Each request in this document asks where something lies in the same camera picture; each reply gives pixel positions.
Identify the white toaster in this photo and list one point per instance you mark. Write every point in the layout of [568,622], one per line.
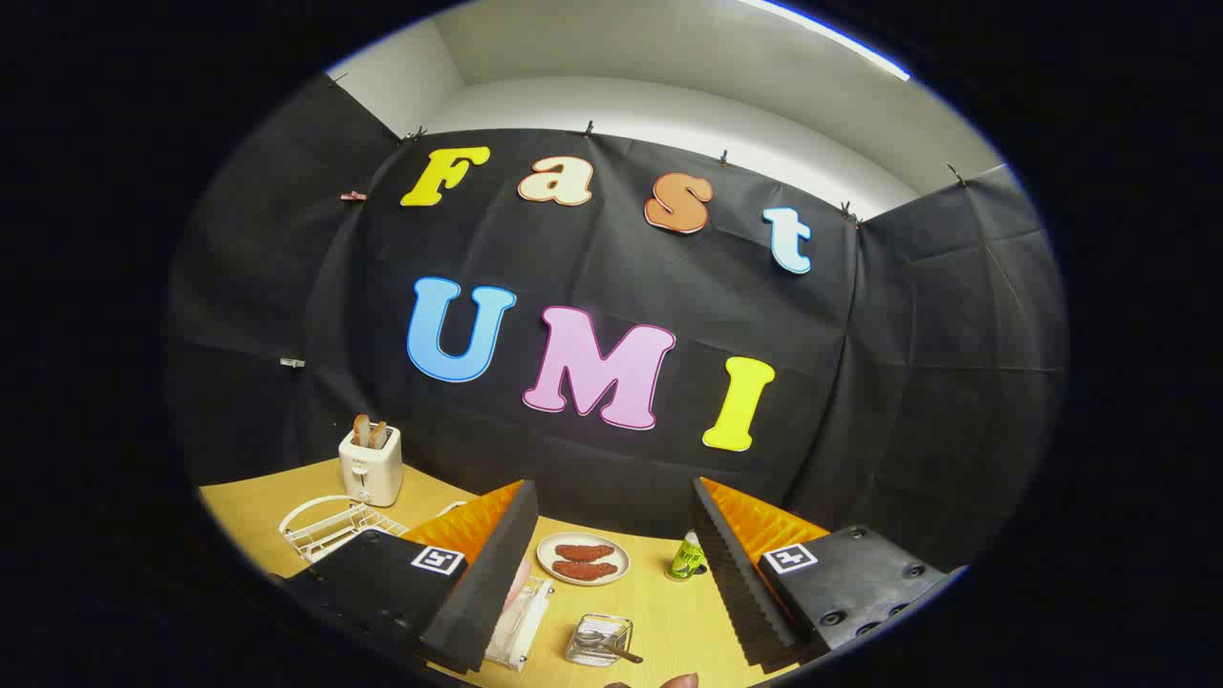
[371,473]

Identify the brown sausage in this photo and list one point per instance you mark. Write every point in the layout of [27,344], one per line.
[583,551]
[585,570]

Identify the toasted bread slice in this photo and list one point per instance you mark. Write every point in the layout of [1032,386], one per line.
[378,434]
[360,430]

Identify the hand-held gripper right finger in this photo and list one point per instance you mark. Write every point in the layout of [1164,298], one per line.
[740,583]

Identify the black backdrop cloth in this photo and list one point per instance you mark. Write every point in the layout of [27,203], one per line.
[860,315]

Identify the green drink bottle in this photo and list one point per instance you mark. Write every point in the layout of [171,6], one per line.
[685,562]

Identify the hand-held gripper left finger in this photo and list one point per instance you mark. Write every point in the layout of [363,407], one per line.
[482,592]

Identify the white plate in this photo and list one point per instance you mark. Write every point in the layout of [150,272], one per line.
[621,559]

